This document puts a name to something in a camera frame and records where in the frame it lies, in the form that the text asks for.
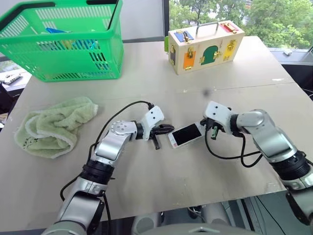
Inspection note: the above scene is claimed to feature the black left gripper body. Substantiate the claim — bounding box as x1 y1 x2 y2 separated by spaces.
146 123 162 141

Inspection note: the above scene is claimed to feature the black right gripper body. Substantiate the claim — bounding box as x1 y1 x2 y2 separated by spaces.
200 117 222 141

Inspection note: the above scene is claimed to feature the white smartphone with red sticker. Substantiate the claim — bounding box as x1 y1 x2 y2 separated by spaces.
168 123 204 149

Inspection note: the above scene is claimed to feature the grey rounded cylinder shape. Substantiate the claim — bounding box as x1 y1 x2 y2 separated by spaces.
132 211 163 235
201 202 232 227

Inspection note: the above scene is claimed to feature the wooden lock puzzle box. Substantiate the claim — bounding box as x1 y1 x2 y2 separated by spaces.
164 20 246 75

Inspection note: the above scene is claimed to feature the green terry towel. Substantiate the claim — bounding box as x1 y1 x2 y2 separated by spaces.
14 96 99 160

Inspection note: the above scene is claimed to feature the green plastic shopping basket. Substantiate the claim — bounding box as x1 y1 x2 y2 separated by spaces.
0 0 125 83

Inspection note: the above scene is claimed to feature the blue foil packet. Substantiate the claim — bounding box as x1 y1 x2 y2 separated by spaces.
45 27 73 35

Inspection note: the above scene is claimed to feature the white side desk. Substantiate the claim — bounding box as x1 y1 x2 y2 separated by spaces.
0 68 33 99

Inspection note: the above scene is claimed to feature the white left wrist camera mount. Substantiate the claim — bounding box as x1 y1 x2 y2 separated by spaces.
141 105 165 142

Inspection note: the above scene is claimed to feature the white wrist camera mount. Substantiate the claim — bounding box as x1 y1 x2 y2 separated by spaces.
203 100 233 134
141 105 165 142

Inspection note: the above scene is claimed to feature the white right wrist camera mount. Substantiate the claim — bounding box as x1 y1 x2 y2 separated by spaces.
203 100 233 134

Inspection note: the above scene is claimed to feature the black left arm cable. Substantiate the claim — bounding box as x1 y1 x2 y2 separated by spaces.
60 100 156 222

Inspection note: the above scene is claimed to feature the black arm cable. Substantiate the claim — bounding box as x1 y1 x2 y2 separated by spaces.
204 126 264 168
60 100 156 222

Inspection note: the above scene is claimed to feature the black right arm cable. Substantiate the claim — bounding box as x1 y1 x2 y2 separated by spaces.
204 126 264 168

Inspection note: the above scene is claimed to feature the thin black cable bundle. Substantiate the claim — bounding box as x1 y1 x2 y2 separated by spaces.
186 206 206 222

